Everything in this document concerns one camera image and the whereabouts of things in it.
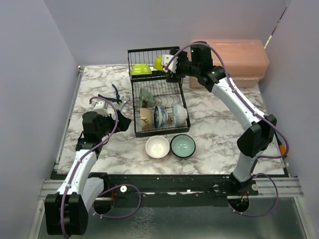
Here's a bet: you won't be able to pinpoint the black wire dish rack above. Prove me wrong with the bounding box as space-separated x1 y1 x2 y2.
128 46 190 137

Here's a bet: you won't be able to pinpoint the blue floral bowl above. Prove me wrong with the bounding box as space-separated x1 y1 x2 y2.
154 106 168 129

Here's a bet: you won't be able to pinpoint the mint green floral bowl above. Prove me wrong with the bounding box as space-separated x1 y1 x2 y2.
139 88 155 108

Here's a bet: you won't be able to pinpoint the silver wrench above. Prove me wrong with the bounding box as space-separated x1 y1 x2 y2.
118 96 130 111

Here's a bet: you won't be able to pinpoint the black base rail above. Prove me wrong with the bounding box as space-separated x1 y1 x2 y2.
87 172 258 208

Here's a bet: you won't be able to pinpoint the black rimmed bowl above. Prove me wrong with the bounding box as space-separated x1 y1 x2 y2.
170 134 196 159

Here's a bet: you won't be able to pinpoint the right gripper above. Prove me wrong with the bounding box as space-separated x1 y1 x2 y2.
165 49 199 83

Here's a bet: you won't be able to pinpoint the orange clamp handle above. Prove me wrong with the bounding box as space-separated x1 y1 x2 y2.
278 143 288 157

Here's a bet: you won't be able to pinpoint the blue handled pliers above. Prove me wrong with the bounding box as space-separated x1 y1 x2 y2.
98 84 123 104

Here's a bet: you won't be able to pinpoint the aluminium frame rail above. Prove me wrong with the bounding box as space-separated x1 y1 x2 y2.
39 177 304 201

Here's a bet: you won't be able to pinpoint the pink plastic storage box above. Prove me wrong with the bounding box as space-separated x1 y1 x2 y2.
192 38 269 88

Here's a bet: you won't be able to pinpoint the yellow-green bowl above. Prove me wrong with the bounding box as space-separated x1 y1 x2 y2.
154 55 163 71

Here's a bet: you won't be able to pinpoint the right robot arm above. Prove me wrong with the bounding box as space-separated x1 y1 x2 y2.
160 41 277 195

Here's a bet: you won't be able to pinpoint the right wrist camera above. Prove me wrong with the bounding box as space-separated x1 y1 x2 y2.
160 54 177 73

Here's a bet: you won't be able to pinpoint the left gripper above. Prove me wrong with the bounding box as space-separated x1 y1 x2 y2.
97 109 131 138

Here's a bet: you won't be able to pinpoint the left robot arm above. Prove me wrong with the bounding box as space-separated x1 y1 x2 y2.
44 110 132 238

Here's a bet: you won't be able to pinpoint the beige floral bowl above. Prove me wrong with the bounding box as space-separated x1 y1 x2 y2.
140 108 154 130

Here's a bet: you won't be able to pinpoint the orange bowl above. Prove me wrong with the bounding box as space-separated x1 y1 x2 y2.
145 135 170 159

